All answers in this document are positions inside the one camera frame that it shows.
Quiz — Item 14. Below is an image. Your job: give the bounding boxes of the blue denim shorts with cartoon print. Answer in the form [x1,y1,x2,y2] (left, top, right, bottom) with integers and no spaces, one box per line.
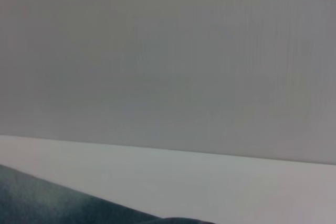
[0,163,216,224]

